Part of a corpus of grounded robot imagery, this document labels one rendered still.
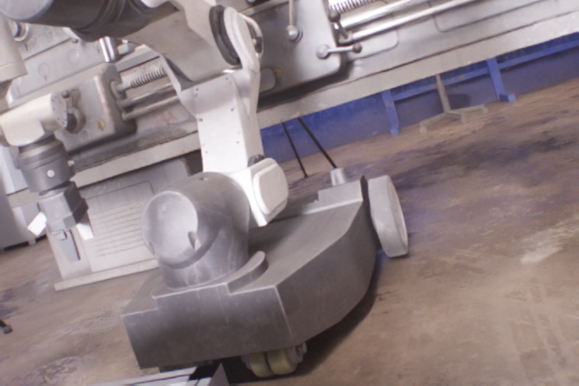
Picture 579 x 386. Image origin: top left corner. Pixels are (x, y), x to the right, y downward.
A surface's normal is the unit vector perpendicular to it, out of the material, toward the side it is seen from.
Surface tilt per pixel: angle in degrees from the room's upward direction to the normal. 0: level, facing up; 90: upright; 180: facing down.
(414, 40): 90
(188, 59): 146
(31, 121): 102
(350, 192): 45
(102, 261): 90
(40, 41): 90
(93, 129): 90
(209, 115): 69
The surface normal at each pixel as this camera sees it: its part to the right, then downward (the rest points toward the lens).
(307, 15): -0.25, 0.14
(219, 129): -0.36, -0.20
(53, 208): 0.11, 0.25
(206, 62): 0.10, 0.87
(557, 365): -0.30, -0.95
